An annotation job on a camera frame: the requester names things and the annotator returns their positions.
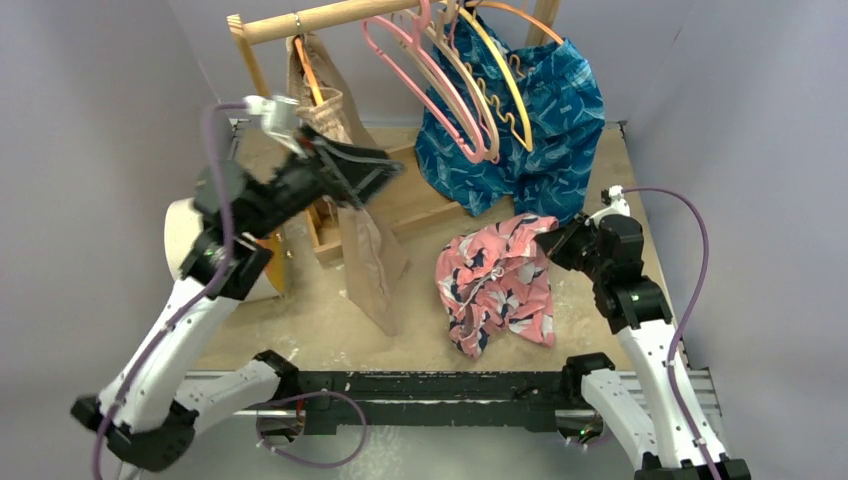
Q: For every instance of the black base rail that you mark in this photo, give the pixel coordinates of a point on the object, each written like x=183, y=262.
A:
x=534, y=401

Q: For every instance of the orange hanger with blue shorts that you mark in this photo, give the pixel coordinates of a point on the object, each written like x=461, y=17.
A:
x=547, y=32

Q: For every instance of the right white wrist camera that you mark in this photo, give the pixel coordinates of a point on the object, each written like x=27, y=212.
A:
x=614, y=203

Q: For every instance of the blue shark print shorts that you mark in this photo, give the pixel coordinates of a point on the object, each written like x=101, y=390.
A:
x=566, y=112

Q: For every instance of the beige plastic hanger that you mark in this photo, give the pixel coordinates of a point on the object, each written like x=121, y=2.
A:
x=464, y=116

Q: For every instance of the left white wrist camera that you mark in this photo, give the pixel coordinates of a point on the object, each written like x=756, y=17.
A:
x=278, y=119

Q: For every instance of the pink floral shorts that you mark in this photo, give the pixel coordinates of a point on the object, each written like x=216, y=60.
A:
x=497, y=279

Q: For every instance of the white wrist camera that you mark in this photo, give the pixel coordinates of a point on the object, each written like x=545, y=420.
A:
x=278, y=119
x=614, y=203

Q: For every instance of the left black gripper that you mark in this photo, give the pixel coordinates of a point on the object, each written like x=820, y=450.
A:
x=366, y=171

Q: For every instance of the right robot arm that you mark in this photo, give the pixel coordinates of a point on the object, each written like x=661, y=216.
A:
x=666, y=435

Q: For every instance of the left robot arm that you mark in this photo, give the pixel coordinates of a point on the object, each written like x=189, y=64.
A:
x=148, y=416

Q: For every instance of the white cylinder with orange lid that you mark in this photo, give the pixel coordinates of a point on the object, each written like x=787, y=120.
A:
x=183, y=224

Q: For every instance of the orange hanger with beige shorts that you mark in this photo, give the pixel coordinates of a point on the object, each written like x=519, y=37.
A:
x=311, y=79

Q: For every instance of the beige drawstring shorts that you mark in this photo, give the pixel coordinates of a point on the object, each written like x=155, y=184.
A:
x=373, y=257

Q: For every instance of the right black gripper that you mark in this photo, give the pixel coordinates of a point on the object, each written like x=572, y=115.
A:
x=565, y=244

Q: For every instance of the yellow wavy hanger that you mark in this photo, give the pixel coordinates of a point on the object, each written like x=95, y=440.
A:
x=494, y=73

